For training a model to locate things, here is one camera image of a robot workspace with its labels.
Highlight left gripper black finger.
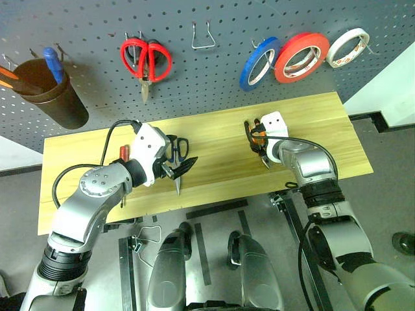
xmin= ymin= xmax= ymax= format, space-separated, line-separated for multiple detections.
xmin=174 ymin=163 xmax=196 ymax=179
xmin=172 ymin=157 xmax=199 ymax=173

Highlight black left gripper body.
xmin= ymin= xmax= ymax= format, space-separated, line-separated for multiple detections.
xmin=156 ymin=133 xmax=178 ymax=181

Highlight black blue handled scissors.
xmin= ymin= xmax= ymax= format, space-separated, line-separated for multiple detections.
xmin=167 ymin=135 xmax=190 ymax=197

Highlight orange black pliers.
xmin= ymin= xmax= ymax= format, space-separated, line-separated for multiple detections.
xmin=243 ymin=119 xmax=272 ymax=170

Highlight long black floor tape strip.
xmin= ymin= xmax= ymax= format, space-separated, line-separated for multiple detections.
xmin=186 ymin=200 xmax=249 ymax=220

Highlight blue tape roll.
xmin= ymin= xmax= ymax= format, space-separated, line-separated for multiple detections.
xmin=239 ymin=36 xmax=281 ymax=92

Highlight short black floor tape strip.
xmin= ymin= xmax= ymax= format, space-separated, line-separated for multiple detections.
xmin=237 ymin=210 xmax=252 ymax=238

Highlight red tape roll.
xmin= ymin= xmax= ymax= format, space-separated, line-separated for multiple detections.
xmin=274 ymin=31 xmax=331 ymax=84

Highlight white tape roll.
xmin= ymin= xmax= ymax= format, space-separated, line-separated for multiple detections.
xmin=326 ymin=27 xmax=371 ymax=69

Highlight silver robot left leg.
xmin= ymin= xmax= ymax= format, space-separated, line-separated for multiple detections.
xmin=145 ymin=222 xmax=196 ymax=311

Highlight silver robot leg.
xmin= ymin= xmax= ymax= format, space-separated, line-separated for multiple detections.
xmin=145 ymin=222 xmax=196 ymax=311
xmin=226 ymin=230 xmax=285 ymax=311

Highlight black round tool cup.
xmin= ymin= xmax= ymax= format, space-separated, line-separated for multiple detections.
xmin=12 ymin=57 xmax=90 ymax=130

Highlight double metal scissors hook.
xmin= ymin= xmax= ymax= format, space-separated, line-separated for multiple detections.
xmin=124 ymin=30 xmax=143 ymax=65

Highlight white panel with black edge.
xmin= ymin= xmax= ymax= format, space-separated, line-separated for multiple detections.
xmin=342 ymin=41 xmax=415 ymax=133
xmin=0 ymin=135 xmax=45 ymax=178

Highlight silver robot right leg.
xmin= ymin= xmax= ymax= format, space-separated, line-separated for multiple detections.
xmin=226 ymin=230 xmax=285 ymax=311

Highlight glossy black shoe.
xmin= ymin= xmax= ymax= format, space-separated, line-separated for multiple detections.
xmin=392 ymin=231 xmax=415 ymax=257

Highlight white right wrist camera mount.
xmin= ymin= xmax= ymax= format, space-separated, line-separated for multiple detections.
xmin=260 ymin=111 xmax=290 ymax=163

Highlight red handled screwdriver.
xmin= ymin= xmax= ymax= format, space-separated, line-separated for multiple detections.
xmin=119 ymin=145 xmax=131 ymax=209

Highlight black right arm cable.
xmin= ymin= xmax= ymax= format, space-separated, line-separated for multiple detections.
xmin=259 ymin=135 xmax=340 ymax=311

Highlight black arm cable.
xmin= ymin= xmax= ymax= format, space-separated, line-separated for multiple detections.
xmin=51 ymin=119 xmax=143 ymax=210
xmin=259 ymin=135 xmax=340 ymax=311

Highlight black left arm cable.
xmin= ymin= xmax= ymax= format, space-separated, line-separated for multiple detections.
xmin=51 ymin=119 xmax=143 ymax=210

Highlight loose thin wire hook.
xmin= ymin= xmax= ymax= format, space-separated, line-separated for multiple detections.
xmin=131 ymin=225 xmax=162 ymax=268

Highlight empty bent wire hook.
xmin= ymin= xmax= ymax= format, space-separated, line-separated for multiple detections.
xmin=191 ymin=19 xmax=217 ymax=50

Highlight red handled scissors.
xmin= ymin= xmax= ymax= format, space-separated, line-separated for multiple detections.
xmin=119 ymin=37 xmax=173 ymax=104

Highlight black metal table frame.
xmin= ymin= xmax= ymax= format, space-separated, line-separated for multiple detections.
xmin=102 ymin=189 xmax=335 ymax=311

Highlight blue handled screwdriver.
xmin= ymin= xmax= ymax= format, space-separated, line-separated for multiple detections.
xmin=43 ymin=47 xmax=65 ymax=84

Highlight orange black handled tool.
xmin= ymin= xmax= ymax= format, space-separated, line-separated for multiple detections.
xmin=0 ymin=65 xmax=45 ymax=97

